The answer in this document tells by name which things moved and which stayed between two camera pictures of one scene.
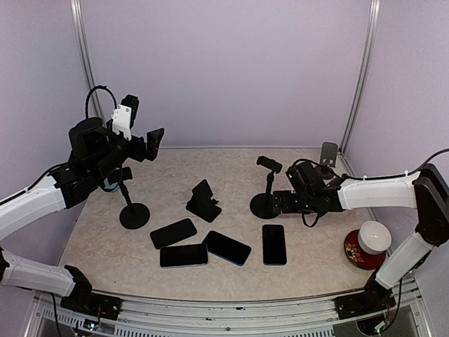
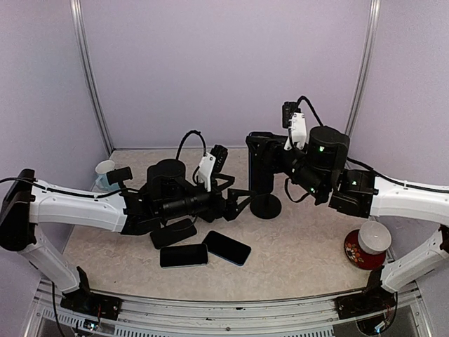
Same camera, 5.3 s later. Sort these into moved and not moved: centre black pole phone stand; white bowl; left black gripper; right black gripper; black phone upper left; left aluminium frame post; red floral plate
Moved: right black gripper; left black gripper
Not moved: black phone upper left; centre black pole phone stand; red floral plate; white bowl; left aluminium frame post
